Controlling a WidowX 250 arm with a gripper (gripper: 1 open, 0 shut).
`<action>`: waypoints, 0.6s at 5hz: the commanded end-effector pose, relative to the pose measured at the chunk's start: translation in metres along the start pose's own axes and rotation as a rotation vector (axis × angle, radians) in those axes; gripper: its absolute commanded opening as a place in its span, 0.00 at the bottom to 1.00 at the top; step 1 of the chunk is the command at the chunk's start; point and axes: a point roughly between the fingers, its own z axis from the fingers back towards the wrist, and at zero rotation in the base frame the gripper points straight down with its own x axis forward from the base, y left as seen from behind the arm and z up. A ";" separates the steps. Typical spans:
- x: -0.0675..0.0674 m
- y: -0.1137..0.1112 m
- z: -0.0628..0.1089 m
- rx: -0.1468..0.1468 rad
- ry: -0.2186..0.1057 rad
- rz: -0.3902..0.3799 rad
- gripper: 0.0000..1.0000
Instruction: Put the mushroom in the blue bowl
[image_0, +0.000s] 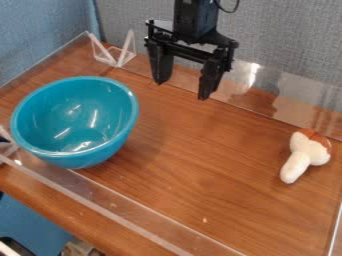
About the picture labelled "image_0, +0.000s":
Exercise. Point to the clear acrylic barrier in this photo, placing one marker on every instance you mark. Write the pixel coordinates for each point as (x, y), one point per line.
(72, 60)
(284, 96)
(162, 230)

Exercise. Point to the clear acrylic front barrier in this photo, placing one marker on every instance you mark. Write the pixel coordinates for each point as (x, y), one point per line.
(162, 230)

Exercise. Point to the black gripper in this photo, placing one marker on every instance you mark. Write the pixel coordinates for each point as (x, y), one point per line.
(190, 37)

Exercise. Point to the blue bowl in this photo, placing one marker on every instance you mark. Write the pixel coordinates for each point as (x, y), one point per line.
(76, 121)

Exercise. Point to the clear acrylic left barrier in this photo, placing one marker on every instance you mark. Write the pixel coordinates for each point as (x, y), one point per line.
(72, 60)

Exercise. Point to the clear acrylic back barrier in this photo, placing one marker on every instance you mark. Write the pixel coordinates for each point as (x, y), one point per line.
(284, 96)

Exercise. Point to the white brown toy mushroom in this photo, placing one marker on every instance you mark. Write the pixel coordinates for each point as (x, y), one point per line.
(311, 151)

